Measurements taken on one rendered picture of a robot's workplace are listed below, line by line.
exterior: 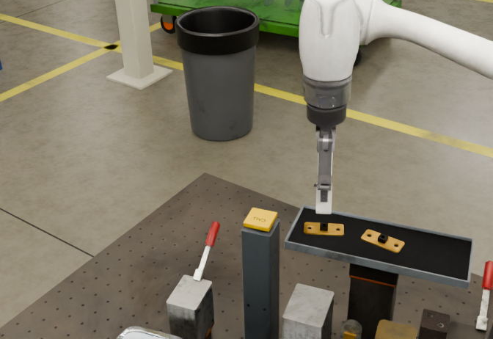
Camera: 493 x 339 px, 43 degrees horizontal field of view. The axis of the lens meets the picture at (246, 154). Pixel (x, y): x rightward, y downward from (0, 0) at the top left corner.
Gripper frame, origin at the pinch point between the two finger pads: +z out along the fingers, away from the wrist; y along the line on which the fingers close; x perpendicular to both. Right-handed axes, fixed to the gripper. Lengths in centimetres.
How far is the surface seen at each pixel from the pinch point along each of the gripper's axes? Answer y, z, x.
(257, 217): -2.4, 9.9, -14.3
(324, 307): 18.2, 15.3, 0.7
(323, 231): 1.4, 10.0, 0.2
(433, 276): 13.0, 10.7, 21.3
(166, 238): -48, 55, -51
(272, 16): -377, 95, -46
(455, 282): 13.9, 10.9, 25.3
